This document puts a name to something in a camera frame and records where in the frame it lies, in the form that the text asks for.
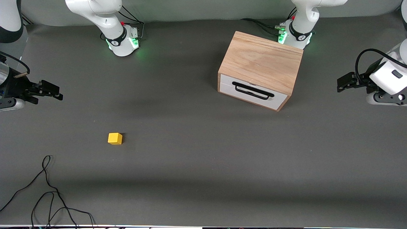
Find thin black loose cable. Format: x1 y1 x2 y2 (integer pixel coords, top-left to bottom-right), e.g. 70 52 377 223
31 191 96 229
0 155 78 229

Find white-fronted drawer with black handle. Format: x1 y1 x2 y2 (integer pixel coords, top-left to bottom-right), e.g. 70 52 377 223
219 74 288 110

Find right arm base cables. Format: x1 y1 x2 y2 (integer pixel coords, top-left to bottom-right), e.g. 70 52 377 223
100 5 145 40

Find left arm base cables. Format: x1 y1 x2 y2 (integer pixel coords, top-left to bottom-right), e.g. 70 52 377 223
241 8 298 36

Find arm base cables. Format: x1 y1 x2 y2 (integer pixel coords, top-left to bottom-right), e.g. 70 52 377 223
100 5 145 40
241 8 298 36

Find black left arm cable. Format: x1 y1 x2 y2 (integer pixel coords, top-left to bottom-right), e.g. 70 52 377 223
355 49 407 85

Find wooden drawer cabinet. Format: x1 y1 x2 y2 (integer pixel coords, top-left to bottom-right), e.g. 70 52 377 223
218 31 303 112

